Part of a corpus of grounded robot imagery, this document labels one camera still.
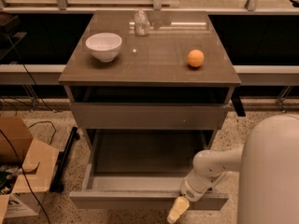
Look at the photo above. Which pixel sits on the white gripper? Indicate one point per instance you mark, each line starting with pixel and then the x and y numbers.
pixel 192 188

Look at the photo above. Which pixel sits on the grey drawer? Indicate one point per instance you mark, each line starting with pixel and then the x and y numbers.
pixel 137 169
pixel 149 117

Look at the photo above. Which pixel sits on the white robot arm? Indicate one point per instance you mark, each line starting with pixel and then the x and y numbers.
pixel 268 167

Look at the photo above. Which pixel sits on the grey drawer cabinet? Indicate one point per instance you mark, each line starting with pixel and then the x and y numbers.
pixel 152 69

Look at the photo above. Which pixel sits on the grey top drawer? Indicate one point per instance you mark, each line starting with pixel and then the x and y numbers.
pixel 149 117

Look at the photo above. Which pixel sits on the black tripod bar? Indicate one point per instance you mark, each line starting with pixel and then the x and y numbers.
pixel 56 184

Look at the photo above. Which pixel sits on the orange fruit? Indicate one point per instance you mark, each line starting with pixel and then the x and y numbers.
pixel 195 58

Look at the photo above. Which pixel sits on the brown cardboard box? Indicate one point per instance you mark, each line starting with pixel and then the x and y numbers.
pixel 27 167

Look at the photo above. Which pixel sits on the white ceramic bowl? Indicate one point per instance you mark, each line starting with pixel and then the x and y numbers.
pixel 105 47

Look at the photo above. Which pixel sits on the metal window railing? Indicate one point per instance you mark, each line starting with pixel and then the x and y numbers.
pixel 149 0

